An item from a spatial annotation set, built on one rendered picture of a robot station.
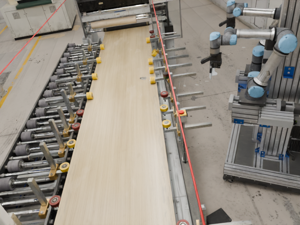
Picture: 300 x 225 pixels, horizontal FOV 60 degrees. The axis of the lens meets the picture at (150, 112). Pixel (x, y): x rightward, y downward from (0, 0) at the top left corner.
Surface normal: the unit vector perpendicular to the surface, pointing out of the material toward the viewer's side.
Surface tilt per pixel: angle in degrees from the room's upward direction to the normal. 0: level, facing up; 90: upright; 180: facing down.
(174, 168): 0
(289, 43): 83
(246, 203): 0
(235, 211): 0
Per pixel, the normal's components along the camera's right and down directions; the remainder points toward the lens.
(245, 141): -0.13, -0.80
